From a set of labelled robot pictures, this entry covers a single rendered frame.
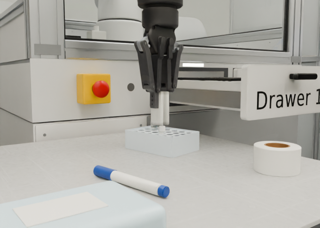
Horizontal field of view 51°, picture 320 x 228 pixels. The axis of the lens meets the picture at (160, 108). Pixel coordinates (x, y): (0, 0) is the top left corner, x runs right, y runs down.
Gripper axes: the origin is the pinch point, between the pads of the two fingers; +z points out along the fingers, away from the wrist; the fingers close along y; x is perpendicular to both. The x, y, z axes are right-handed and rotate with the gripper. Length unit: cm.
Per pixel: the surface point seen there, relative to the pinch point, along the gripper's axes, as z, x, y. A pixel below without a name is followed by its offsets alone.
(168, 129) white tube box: 4.5, 1.9, -0.6
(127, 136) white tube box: 5.5, -2.5, 7.1
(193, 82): -5.1, -1.7, -14.2
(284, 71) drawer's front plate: -7.7, 18.7, -18.9
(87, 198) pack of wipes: 3.4, 23.6, 36.2
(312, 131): 37, -35, -217
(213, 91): -3.2, 5.4, -12.2
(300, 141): 47, -45, -221
